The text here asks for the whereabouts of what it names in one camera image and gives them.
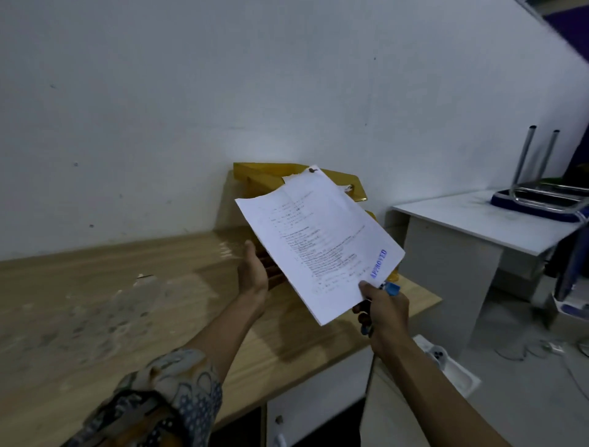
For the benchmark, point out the person's left hand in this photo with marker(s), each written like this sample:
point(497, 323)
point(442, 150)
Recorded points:
point(252, 278)

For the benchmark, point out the person's right hand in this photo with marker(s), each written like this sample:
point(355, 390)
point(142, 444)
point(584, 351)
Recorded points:
point(389, 317)

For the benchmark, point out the person's left thumb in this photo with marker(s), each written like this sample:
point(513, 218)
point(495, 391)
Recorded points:
point(249, 258)

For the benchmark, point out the person's right thumb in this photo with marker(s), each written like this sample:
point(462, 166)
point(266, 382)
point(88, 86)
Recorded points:
point(369, 291)

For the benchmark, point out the blue hand stamp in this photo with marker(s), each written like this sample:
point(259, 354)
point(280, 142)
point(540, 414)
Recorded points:
point(391, 288)

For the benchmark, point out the white printed paper sheet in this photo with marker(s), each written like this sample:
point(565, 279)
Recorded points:
point(317, 239)

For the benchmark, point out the person's right forearm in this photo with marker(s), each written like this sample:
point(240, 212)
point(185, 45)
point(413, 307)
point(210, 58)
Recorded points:
point(432, 396)

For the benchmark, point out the person's left forearm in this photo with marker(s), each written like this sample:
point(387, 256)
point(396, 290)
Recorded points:
point(221, 331)

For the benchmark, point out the white desk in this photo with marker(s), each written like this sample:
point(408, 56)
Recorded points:
point(460, 239)

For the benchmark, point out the white power strip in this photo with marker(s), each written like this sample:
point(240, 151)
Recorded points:
point(453, 368)

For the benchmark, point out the white cabinet door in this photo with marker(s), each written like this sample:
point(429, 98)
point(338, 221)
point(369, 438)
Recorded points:
point(317, 400)

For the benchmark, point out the patterned shirt sleeve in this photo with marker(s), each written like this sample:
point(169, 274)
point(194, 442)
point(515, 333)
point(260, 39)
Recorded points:
point(156, 405)

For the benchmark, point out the blue chair with metal legs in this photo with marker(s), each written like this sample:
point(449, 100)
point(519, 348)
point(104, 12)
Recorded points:
point(538, 200)

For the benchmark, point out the white box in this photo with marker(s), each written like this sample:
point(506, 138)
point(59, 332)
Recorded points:
point(568, 317)

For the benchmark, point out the dark hanging cloth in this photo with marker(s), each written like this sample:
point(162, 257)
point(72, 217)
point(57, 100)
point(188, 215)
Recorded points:
point(568, 262)

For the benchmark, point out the purple panel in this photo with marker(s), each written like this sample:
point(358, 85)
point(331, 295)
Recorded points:
point(568, 25)

